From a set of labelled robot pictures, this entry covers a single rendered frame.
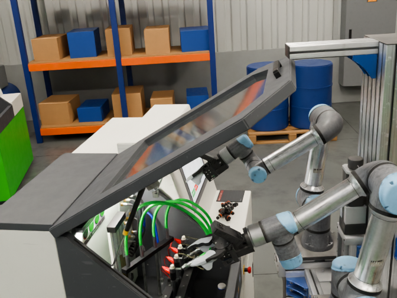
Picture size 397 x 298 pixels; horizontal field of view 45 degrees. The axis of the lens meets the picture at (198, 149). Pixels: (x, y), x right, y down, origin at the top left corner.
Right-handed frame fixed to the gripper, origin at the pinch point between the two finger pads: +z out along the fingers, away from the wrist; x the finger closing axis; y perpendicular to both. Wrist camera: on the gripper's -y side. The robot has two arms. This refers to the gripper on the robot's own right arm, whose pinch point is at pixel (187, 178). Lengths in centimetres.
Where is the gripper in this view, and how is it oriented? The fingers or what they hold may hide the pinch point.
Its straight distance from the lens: 232.0
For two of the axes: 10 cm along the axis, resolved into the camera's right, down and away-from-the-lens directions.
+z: -7.9, 5.9, 1.8
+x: 1.3, -1.2, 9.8
